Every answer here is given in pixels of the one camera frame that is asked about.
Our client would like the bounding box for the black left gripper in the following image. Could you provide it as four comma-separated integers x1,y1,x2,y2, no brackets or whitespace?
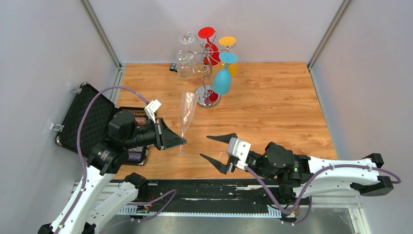
125,117,187,150

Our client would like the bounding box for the clear champagne flute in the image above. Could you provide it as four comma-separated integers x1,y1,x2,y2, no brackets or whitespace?
180,92,199,138

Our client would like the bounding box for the blue wine glass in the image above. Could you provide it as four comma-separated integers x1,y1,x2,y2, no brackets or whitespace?
212,52,238,95

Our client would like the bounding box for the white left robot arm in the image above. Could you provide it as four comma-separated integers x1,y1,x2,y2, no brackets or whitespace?
38,111,187,234

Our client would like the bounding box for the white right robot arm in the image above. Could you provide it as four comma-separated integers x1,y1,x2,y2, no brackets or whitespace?
201,133,401,214

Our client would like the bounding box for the chrome wine glass rack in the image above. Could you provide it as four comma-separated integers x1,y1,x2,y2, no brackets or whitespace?
192,33,225,108

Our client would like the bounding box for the clear hanging wine glass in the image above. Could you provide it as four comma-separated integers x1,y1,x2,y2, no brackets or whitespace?
176,32,195,80

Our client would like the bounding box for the red wine glass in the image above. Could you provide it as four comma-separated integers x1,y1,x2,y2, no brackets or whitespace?
198,26,221,66

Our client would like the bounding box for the yellow wine glass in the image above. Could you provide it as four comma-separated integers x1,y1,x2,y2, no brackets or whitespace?
218,36,237,77

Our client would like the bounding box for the small black clip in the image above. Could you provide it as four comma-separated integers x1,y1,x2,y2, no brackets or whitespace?
169,63,177,72

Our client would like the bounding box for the black poker chip case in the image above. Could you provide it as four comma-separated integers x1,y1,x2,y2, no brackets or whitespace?
54,82,152,167

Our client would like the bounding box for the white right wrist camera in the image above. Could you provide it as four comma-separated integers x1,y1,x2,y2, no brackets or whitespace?
227,137,251,168

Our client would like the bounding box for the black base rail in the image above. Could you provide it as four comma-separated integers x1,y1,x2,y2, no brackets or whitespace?
142,179,310,215

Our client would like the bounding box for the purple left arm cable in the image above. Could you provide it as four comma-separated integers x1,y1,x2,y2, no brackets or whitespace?
55,86,177,234

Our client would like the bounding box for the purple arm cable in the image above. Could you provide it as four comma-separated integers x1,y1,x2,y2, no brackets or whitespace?
245,164,402,226
55,86,177,234

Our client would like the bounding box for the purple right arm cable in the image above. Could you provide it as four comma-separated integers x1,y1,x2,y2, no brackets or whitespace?
245,164,402,226

